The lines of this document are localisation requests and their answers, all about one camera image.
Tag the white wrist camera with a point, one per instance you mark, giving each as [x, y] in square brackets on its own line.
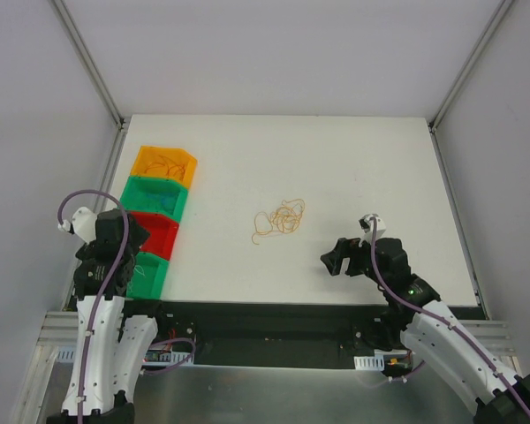
[373, 227]
[82, 224]

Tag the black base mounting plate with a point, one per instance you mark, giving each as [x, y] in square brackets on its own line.
[271, 335]

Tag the upper green plastic bin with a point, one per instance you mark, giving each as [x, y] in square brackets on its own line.
[155, 195]

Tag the aluminium frame post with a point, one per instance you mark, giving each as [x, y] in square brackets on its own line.
[85, 57]
[487, 35]

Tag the left white cable duct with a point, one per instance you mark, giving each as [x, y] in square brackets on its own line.
[66, 354]

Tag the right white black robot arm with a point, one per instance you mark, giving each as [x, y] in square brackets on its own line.
[420, 321]

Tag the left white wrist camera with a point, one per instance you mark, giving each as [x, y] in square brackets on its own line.
[82, 224]

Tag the red plastic bin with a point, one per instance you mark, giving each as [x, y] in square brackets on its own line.
[162, 233]

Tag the orange plastic bin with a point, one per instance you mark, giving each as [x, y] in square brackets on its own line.
[167, 163]

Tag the right white cable duct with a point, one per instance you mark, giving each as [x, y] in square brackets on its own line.
[369, 363]

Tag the aluminium front rail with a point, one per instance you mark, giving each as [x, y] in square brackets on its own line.
[61, 329]

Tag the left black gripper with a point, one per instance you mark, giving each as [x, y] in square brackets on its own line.
[132, 236]

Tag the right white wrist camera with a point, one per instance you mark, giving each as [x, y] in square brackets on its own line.
[373, 227]

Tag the right aluminium frame post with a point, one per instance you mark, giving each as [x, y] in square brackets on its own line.
[487, 35]

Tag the lower green plastic bin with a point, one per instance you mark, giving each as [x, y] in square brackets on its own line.
[148, 277]

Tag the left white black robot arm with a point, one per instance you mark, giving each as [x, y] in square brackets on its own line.
[110, 348]

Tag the left aluminium frame post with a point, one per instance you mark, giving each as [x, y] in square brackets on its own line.
[85, 57]

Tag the white cable duct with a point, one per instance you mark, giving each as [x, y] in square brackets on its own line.
[66, 354]
[369, 363]

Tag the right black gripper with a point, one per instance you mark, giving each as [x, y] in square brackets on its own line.
[351, 257]

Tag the green plastic bin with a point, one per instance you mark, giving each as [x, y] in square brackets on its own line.
[148, 277]
[155, 195]

